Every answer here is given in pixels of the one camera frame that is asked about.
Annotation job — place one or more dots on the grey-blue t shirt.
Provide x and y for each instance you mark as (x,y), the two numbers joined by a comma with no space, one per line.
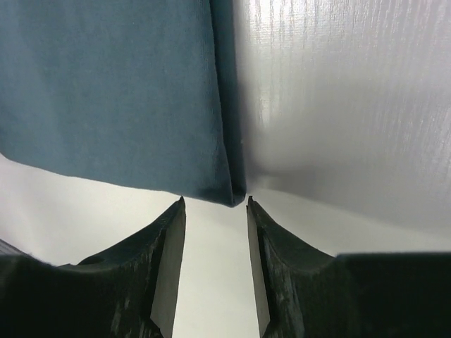
(140,94)

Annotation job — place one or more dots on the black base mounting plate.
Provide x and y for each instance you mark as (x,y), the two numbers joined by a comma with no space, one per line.
(7,249)

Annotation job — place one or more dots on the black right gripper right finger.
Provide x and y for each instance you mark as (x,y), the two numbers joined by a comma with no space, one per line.
(301,291)

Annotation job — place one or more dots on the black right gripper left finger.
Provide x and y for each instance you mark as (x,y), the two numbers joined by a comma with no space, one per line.
(127,290)

